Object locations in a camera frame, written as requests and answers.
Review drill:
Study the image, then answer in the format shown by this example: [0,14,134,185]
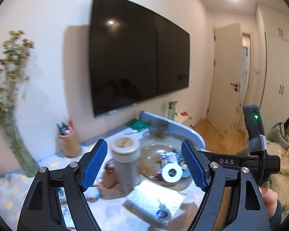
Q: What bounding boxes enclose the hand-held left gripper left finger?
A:
[17,139,108,231]

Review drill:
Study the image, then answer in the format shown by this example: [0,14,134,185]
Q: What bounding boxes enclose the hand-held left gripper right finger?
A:
[181,140,271,231]

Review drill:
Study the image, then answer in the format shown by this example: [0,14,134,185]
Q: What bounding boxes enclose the white tissue packet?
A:
[125,182,185,227]

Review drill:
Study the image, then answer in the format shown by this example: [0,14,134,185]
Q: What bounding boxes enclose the person's right forearm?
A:
[269,198,284,225]

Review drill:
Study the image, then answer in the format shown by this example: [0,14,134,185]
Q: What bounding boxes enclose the person's right hand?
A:
[260,187,278,220]

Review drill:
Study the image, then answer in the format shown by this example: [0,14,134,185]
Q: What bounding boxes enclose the brown leather pouch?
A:
[102,161,119,189]

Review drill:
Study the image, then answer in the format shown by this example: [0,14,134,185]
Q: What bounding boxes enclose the white tape roll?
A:
[162,164,183,182]

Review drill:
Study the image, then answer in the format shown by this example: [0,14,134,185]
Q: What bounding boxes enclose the small packets in bowl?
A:
[159,149,186,171]

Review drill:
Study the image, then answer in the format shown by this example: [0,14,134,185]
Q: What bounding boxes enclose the grey cylindrical container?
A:
[111,137,141,190]

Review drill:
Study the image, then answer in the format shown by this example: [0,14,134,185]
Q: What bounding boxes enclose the brown pen holder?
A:
[57,130,82,159]

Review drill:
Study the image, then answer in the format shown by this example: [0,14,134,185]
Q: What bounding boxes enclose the clear glass bowl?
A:
[138,138,195,186]

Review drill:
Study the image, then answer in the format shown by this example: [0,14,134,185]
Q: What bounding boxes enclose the bunch of pens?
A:
[56,118,74,136]

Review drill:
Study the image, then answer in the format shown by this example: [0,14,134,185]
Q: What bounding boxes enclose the grey desk gadget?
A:
[149,118,169,135]

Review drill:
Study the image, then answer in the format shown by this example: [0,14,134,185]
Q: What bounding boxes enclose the green water bottle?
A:
[167,100,178,121]

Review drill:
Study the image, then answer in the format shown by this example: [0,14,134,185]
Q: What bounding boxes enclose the white room door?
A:
[206,22,242,137]

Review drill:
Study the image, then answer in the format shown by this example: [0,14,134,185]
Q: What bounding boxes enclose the white wardrobe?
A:
[255,3,289,135]

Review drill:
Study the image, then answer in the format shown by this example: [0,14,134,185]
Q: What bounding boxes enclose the dried flower bunch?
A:
[0,30,35,150]

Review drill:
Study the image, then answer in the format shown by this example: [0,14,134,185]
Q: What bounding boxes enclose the black wall television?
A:
[89,0,191,119]

